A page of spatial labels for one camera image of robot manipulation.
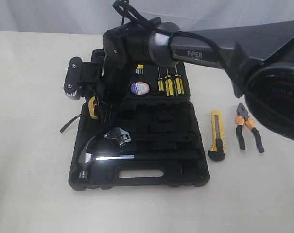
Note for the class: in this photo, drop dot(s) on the orange black pliers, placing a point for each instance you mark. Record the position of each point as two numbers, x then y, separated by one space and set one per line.
242 119

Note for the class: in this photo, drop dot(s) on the adjustable wrench black handle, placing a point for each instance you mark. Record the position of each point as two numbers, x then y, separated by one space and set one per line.
122 136

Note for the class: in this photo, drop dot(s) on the black plastic tool case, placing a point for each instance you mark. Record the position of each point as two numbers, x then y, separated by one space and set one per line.
150 113

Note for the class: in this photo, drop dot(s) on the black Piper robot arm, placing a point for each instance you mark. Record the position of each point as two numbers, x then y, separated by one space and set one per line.
259 60

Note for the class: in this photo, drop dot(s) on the yellow hex key set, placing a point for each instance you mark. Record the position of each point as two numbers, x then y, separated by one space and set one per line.
140 69

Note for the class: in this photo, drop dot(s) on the yellow utility knife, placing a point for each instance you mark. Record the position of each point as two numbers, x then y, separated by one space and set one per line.
217 150

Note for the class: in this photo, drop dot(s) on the yellow black screwdriver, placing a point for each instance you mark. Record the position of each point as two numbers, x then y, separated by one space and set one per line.
160 81
169 84
178 82

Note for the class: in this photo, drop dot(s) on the steel claw hammer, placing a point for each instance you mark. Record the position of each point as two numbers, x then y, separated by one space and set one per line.
86 158

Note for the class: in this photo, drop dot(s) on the left yellow black screwdriver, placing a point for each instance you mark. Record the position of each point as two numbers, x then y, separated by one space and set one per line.
160 81

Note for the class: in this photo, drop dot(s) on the yellow tape measure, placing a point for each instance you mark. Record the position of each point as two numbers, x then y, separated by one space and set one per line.
92 104

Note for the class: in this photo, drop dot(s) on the black electrical tape roll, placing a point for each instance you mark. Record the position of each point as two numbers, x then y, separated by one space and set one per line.
139 88

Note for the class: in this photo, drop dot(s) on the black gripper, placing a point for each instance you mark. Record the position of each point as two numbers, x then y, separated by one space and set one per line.
111 88

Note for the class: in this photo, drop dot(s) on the right yellow black screwdriver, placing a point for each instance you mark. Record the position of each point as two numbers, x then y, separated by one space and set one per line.
178 82

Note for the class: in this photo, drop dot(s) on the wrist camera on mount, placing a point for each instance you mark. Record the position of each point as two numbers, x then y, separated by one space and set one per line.
83 79

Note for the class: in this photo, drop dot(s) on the middle yellow black screwdriver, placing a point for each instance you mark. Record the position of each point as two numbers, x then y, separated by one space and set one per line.
169 84

